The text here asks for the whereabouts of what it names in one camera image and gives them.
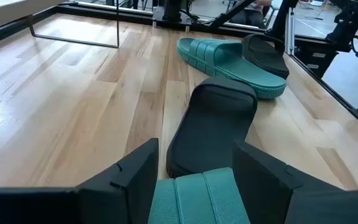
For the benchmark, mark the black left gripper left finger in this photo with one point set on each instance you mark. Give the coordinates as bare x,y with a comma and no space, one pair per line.
104,199

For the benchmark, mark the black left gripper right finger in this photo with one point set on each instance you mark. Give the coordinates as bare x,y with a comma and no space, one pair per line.
275,199

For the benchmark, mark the teal rubber slide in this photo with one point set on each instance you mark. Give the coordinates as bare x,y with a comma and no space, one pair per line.
197,199
238,68

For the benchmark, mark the black rubber slide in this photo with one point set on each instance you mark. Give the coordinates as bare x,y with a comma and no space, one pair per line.
266,59
210,130

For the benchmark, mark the person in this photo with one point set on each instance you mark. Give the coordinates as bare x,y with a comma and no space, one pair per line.
250,17

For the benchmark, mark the black robot equipment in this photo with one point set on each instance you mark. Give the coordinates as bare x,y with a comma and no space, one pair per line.
350,18

